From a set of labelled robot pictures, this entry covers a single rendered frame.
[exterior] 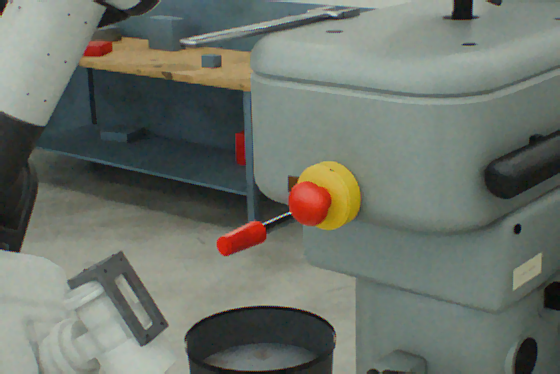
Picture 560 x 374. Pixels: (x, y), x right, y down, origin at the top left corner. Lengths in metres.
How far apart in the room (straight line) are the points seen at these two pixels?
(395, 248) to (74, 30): 0.39
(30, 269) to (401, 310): 0.39
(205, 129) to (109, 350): 6.29
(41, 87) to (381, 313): 0.43
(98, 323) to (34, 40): 0.30
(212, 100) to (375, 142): 6.29
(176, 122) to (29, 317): 6.41
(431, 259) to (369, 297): 0.13
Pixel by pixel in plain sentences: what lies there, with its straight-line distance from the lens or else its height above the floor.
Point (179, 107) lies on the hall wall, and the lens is 7.44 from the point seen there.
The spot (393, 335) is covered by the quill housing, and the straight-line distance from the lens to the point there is 1.16.
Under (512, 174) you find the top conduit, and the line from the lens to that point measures 0.91.
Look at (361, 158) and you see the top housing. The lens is 0.95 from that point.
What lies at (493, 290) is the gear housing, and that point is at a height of 1.66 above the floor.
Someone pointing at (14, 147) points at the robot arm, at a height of 1.77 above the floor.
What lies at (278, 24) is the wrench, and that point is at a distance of 1.05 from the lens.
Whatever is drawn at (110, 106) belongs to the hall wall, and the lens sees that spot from 7.95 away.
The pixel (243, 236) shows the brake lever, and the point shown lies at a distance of 1.03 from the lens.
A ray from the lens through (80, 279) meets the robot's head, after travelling 1.04.
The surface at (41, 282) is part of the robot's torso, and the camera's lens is 1.15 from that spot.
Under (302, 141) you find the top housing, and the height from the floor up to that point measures 1.80.
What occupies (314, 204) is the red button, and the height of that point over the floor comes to 1.76.
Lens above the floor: 2.05
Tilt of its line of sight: 17 degrees down
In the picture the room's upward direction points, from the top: 1 degrees counter-clockwise
